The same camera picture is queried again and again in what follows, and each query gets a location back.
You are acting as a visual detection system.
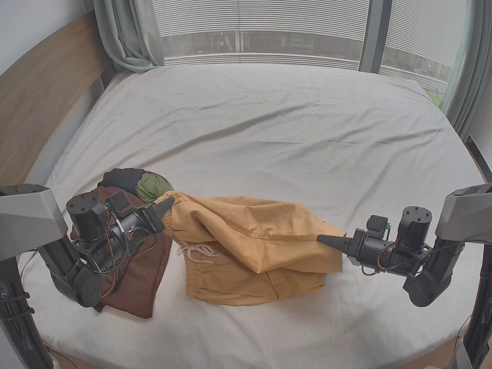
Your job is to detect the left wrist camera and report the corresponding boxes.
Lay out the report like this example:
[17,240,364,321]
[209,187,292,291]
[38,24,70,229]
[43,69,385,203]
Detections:
[106,190,140,217]

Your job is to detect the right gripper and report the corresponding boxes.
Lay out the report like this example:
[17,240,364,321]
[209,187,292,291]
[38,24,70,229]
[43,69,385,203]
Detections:
[316,229,398,276]

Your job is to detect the green garment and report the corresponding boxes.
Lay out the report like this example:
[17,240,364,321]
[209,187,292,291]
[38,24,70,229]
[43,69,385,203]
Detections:
[136,172,174,203]

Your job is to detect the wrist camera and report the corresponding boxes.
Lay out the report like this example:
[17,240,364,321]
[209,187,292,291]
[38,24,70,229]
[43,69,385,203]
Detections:
[366,215,391,241]
[106,190,140,217]

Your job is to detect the bed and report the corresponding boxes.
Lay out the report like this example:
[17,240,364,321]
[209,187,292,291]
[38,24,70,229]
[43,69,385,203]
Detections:
[0,11,492,369]

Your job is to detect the tan shorts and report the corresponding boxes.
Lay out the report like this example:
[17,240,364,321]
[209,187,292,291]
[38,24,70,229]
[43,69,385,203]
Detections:
[161,191,348,307]

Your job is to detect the window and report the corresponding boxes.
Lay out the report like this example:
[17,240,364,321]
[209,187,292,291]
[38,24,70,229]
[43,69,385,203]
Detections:
[147,0,477,105]

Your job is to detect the black garment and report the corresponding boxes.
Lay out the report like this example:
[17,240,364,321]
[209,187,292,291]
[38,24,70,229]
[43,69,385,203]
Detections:
[97,168,164,199]

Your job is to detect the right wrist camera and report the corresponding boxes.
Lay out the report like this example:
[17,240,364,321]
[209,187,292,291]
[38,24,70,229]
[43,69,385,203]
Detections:
[366,215,391,241]

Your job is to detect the brown garment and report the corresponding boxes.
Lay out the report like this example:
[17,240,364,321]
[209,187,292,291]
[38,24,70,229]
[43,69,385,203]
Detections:
[92,186,172,319]

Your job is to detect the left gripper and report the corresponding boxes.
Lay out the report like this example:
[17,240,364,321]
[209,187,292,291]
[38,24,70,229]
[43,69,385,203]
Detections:
[113,197,175,253]

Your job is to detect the grey-green curtain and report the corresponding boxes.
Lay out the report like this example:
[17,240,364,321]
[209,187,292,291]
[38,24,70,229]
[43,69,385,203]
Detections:
[438,0,492,143]
[81,0,166,73]

